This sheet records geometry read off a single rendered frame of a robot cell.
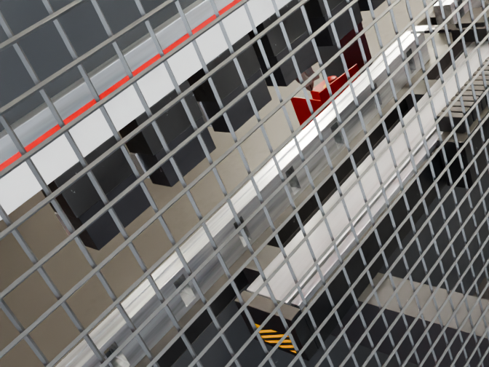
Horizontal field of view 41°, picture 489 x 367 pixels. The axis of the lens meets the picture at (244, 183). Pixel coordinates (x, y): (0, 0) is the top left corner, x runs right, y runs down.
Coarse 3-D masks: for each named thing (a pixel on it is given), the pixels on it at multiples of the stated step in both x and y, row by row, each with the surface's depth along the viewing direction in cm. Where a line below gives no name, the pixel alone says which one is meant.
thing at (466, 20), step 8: (472, 8) 178; (480, 8) 176; (464, 16) 175; (488, 16) 170; (448, 24) 182; (456, 24) 173; (464, 24) 172; (480, 24) 169; (488, 24) 169; (416, 32) 187; (424, 32) 185; (440, 32) 182; (456, 32) 173; (472, 32) 170; (480, 32) 169; (464, 40) 173; (472, 40) 172; (480, 40) 170
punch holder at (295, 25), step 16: (272, 16) 146; (272, 32) 147; (288, 32) 151; (304, 32) 155; (256, 48) 150; (272, 48) 147; (304, 48) 155; (272, 64) 151; (288, 64) 152; (304, 64) 156; (288, 80) 152
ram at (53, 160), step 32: (256, 0) 142; (288, 0) 149; (192, 32) 130; (192, 64) 131; (128, 96) 122; (160, 96) 127; (96, 128) 117; (32, 160) 109; (64, 160) 114; (0, 192) 106; (32, 192) 110
